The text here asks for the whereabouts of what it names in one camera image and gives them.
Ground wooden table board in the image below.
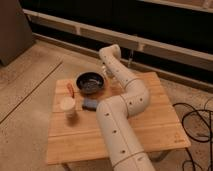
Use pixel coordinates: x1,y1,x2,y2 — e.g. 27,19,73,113
46,72,190,164

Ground white window frame rail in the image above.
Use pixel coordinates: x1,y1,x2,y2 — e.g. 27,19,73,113
23,9,213,71

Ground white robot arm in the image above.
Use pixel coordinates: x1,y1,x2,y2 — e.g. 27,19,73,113
96,44,155,171

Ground blue sponge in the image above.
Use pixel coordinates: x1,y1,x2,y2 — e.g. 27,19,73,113
82,98,98,111

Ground dark ceramic bowl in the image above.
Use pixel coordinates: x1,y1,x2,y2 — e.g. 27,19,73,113
76,72,104,94

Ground white paper cup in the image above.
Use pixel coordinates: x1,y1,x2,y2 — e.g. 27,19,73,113
60,97,76,118

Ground grey cabinet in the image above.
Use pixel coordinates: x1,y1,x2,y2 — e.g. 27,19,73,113
0,0,35,66

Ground black floor cables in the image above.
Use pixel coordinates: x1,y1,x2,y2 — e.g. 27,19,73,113
172,96,213,171

